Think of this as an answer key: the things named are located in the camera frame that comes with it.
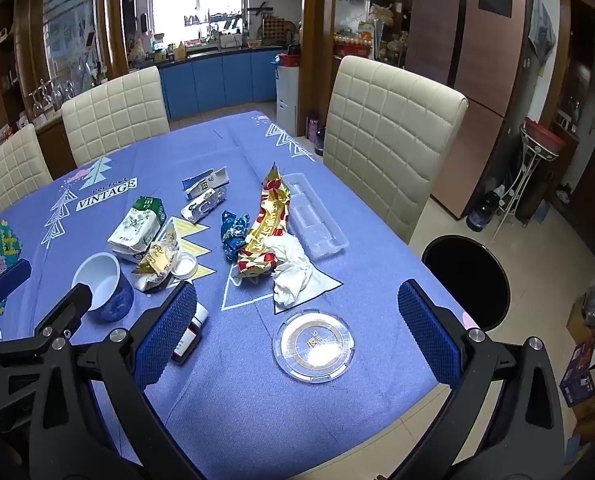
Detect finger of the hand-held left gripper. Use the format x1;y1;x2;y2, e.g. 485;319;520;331
34;282;94;344
0;259;33;321

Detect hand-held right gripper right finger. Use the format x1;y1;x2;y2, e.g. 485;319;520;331
397;279;567;480

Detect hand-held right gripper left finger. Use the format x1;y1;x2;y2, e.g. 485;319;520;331
27;281;213;480

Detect brown medicine bottle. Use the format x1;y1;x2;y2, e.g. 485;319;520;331
171;305;209;365

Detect blue white cup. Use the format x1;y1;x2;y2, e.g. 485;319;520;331
71;252;135;323

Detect black round trash bin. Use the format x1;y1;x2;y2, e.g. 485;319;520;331
421;235;512;333

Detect small white round lid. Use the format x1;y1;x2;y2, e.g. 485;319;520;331
171;252;199;281

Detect gold snack wrapper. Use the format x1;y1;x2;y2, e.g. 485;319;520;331
131;220;180;293

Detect green white carton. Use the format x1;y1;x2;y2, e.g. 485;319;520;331
107;196;168;263

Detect round clear plastic lid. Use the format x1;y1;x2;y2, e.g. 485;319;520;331
272;310;355;380

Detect blue foil wrapper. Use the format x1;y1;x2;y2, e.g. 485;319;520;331
220;211;252;262

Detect black silver foil wrapper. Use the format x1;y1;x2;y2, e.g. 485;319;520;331
181;186;227;223

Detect white tissue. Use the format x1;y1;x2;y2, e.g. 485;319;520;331
264;235;318;316

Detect red gold wrapper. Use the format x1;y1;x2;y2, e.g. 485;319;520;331
236;161;292;277

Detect torn blue cardboard carton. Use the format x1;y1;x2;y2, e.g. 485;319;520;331
182;165;230;201

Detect clear plastic tray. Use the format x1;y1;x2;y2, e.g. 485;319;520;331
281;171;351;261

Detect cream quilted dining chair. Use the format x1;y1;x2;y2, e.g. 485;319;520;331
61;66;171;168
0;124;54;216
322;55;469;246

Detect blue printed tablecloth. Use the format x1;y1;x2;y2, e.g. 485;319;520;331
0;110;471;480

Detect dark plastic jug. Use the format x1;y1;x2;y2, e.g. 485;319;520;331
466;191;503;233

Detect purple cardboard box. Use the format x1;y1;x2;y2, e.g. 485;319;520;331
560;342;595;408

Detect white metal stand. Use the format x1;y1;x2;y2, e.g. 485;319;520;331
492;127;563;241

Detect red basin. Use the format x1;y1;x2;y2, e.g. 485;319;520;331
522;117;567;150

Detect wooden glass display cabinet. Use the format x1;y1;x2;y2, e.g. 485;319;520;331
0;0;128;136

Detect copper refrigerator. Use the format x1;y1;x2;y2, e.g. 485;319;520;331
405;0;531;221

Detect blue kitchen cabinets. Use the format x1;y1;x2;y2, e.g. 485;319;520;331
158;47;288;121

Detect metal dish rack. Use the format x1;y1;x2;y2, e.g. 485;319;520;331
184;7;250;48

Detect grey hanging towel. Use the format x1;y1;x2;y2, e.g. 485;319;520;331
527;0;557;68

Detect wooden pantry shelf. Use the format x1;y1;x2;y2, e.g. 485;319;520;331
335;0;413;68

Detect kitchen window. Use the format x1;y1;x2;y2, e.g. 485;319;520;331
150;0;243;46

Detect black wall screen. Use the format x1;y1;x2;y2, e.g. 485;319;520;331
122;0;138;41

